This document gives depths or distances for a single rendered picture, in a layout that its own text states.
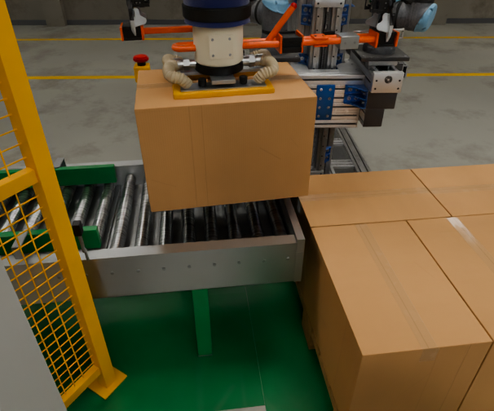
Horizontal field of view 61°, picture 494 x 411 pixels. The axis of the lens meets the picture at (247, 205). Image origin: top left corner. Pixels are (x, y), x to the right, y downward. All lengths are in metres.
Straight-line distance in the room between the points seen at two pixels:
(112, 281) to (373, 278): 0.92
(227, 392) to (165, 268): 0.59
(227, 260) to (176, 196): 0.30
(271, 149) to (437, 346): 0.81
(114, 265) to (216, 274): 0.36
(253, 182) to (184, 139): 0.31
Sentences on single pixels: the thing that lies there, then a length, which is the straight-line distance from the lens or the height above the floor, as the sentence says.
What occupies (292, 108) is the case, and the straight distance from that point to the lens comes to 1.47.
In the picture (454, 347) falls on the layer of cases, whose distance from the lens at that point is 1.43.
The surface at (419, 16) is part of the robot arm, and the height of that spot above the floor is 1.21.
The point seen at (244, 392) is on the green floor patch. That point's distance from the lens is 1.84.
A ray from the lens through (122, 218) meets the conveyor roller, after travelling 1.79.
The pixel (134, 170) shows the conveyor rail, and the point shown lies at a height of 0.57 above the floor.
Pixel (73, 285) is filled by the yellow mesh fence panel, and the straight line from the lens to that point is 1.50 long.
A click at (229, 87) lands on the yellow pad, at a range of 1.47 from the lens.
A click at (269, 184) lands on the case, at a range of 1.58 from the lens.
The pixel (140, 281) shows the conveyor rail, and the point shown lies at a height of 0.47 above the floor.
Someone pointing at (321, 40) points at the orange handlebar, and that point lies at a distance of 1.61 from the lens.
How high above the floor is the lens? 1.57
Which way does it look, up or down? 35 degrees down
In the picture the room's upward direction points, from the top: straight up
